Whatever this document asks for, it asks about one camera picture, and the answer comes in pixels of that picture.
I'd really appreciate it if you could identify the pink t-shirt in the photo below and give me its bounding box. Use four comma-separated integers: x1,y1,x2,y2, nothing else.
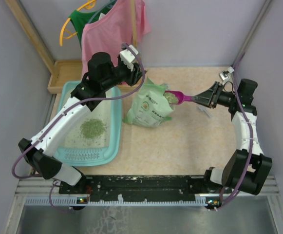
80,0,151,86

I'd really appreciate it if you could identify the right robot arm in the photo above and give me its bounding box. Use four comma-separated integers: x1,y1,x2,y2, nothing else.
192,79,272,195

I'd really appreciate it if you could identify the green cat litter bag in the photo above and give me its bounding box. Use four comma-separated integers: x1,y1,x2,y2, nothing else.
123,78,174,128

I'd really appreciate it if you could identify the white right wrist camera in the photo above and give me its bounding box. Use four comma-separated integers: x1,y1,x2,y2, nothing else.
219,67,234,82

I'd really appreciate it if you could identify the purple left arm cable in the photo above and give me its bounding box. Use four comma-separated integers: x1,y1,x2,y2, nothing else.
11,42,146,212

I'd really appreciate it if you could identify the green shirt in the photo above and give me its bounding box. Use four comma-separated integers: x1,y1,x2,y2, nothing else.
68,6,113,47

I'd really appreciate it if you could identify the grey plastic bag clip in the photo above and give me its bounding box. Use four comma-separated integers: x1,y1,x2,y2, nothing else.
197,105,212,118

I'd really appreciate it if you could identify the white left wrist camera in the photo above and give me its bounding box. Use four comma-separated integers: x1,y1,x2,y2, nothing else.
119,45,139,71

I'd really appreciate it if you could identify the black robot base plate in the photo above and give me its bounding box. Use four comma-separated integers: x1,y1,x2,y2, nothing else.
59,175,222,202

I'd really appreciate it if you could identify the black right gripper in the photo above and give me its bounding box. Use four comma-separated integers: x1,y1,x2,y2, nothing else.
191,81,238,108

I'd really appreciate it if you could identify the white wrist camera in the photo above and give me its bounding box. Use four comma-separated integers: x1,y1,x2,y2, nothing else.
119,45,139,71
219,67,234,82

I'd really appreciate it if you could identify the magenta litter scoop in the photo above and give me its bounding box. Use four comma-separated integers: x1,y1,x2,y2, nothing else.
163,90,193,105

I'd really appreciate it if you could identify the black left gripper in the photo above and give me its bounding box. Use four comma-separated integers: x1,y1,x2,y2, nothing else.
101,53,147,91

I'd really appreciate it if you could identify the green litter pellet pile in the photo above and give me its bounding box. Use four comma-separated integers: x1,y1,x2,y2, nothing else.
80,118,107,139

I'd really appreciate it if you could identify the grey slotted cable duct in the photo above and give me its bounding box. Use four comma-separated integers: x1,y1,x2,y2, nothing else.
24,195,219,207

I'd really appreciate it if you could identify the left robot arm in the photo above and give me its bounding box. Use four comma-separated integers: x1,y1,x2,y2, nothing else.
18,45,145,194

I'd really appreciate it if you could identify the blue grey clothes hanger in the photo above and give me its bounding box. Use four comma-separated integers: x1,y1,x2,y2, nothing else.
87,0,117,24

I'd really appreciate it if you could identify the teal plastic litter box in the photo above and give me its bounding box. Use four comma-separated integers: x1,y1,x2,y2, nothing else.
53,80,123,167

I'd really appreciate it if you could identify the yellow clothes hanger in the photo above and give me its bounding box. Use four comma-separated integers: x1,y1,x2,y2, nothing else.
59,0,96,47

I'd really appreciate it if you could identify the wooden clothes rack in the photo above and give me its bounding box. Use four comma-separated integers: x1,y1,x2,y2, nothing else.
5,0,138,94

